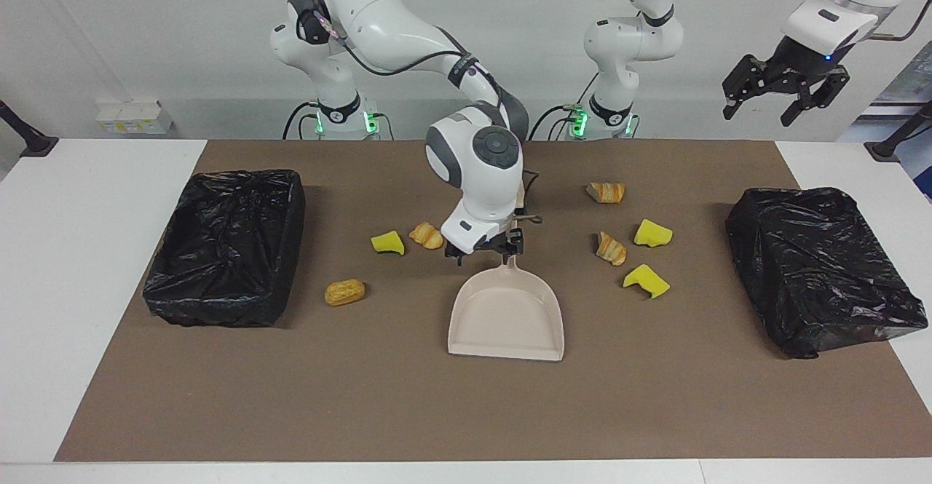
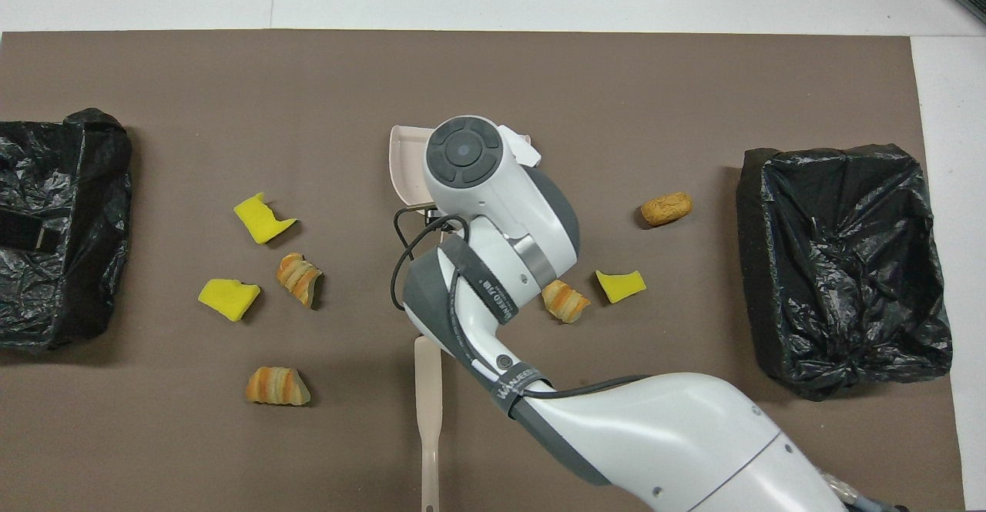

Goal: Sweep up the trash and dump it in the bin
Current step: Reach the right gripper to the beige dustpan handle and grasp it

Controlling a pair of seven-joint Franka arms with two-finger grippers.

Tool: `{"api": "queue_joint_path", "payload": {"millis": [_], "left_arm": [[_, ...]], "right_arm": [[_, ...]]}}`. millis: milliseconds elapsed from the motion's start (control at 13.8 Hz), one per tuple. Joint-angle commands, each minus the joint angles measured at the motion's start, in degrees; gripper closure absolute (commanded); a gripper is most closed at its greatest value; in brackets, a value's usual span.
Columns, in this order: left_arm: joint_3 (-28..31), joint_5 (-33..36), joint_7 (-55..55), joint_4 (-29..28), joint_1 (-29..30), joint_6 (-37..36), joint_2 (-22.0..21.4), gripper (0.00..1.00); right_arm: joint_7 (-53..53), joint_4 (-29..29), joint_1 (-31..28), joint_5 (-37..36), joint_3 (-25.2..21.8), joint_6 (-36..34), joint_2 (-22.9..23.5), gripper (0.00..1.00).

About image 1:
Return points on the beige plastic dustpan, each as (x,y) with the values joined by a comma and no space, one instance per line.
(506,316)

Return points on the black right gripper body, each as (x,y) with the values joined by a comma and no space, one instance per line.
(495,239)

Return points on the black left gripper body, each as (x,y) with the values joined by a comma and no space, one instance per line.
(801,69)

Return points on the black bag lined bin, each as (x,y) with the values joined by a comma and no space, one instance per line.
(226,251)
(815,266)

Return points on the blue grey background equipment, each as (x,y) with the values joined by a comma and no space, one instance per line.
(914,87)

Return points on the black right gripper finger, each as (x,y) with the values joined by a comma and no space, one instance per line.
(456,255)
(513,252)

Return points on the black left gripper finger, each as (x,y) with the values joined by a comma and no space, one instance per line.
(821,92)
(744,75)

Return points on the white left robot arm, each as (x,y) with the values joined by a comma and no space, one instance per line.
(633,40)

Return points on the black clamp stand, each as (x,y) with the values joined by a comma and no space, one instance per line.
(33,143)
(885,151)

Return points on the small croissant piece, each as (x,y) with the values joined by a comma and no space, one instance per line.
(606,192)
(426,236)
(611,249)

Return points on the brown table mat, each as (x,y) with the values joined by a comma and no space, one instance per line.
(437,411)

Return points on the beige brush black bristles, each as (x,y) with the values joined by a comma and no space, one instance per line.
(521,200)

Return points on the oval brown bread roll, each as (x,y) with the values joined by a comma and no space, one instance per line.
(344,292)

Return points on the yellow sponge piece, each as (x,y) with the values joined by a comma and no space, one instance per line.
(653,233)
(644,279)
(387,242)

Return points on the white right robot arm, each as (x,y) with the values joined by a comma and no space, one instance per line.
(473,178)

